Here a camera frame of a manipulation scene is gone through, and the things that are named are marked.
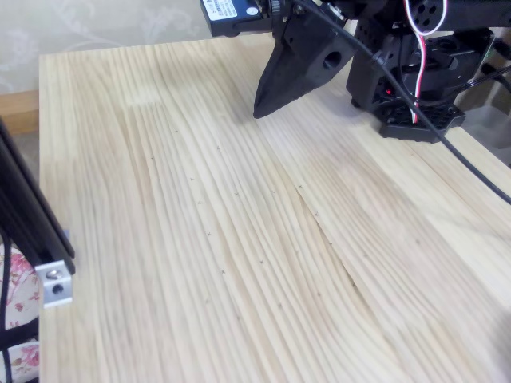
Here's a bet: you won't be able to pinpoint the wooden skirting board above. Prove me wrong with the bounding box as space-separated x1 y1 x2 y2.
0 89 40 136

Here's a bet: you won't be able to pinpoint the floral fabric cushion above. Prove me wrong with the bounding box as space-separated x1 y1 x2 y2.
0 235 42 383

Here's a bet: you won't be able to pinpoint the black camera box with label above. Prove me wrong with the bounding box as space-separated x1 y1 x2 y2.
199 0 273 38

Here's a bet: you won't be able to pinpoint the red and white servo wires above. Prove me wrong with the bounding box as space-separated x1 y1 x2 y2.
402 0 449 125

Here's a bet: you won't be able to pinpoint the black power cable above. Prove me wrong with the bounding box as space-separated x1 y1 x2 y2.
458 63 511 92

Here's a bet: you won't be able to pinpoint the black camera cable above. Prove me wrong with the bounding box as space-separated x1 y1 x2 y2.
292 0 511 203

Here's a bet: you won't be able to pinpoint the aluminium profile camera post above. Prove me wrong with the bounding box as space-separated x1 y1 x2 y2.
0 115 77 277

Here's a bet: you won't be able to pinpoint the silver angle bracket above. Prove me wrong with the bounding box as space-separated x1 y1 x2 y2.
34 259 74 310

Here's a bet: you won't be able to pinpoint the black strap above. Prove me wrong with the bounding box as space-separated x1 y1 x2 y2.
0 323 40 351

